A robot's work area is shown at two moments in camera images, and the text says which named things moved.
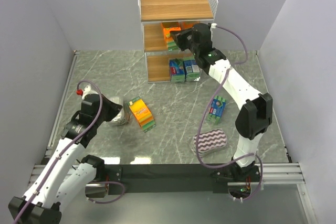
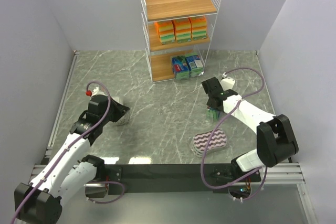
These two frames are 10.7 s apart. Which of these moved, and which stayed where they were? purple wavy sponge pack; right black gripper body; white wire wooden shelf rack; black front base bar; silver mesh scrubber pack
Moved: right black gripper body
Stayed: silver mesh scrubber pack; black front base bar; white wire wooden shelf rack; purple wavy sponge pack
